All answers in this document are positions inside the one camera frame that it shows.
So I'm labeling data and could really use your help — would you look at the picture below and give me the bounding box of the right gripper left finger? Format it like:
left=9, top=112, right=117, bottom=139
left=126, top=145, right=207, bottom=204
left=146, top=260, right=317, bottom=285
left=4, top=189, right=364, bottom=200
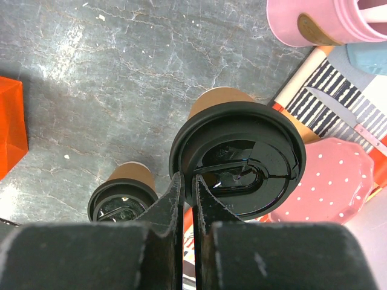
left=1, top=173, right=184, bottom=289

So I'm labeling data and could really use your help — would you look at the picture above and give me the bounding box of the brown paper cup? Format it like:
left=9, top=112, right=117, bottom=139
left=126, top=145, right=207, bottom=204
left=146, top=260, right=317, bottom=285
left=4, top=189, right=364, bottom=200
left=187, top=86, right=255, bottom=120
left=107, top=161, right=155, bottom=191

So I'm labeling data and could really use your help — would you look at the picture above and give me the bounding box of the patterned orange cloth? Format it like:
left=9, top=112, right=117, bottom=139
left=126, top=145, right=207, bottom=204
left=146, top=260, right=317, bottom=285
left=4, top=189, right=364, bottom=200
left=181, top=45, right=387, bottom=279

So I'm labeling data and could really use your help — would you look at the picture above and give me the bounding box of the black cup lid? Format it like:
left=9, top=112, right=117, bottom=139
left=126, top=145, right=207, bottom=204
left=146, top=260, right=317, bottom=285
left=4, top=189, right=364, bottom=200
left=169, top=101, right=307, bottom=221
left=88, top=178, right=158, bottom=222

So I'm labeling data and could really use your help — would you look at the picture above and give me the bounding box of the pink straw holder cup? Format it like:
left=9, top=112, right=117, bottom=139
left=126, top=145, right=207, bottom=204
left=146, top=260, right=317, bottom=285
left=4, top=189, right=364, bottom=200
left=267, top=0, right=386, bottom=47

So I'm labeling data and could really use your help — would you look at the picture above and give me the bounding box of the orange paper bag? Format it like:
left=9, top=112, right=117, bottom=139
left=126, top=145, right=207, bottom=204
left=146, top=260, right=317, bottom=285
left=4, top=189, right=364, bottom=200
left=0, top=77, right=28, bottom=178

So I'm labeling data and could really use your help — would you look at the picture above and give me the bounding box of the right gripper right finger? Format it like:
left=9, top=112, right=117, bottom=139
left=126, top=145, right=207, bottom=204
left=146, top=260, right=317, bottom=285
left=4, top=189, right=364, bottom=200
left=192, top=175, right=377, bottom=289

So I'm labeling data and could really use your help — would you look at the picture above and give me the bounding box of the pink dotted plate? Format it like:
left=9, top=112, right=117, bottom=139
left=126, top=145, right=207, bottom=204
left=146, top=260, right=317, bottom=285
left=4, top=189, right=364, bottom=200
left=268, top=137, right=374, bottom=224

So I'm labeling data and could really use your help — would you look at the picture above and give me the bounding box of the light blue cup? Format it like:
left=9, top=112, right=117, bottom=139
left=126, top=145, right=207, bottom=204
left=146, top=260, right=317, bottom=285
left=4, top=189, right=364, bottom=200
left=346, top=42, right=387, bottom=76

